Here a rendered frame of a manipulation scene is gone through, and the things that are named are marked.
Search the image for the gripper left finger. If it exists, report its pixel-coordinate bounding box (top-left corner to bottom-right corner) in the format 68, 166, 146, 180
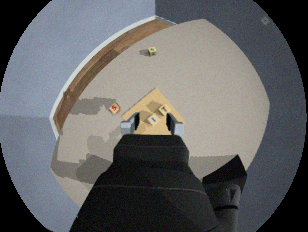
120, 112, 140, 137

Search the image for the beige letter block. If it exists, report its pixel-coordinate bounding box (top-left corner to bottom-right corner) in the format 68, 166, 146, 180
109, 102, 122, 114
158, 103, 171, 116
147, 113, 160, 126
148, 47, 157, 56

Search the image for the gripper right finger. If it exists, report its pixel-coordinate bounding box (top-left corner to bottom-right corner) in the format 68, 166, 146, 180
166, 113, 184, 138

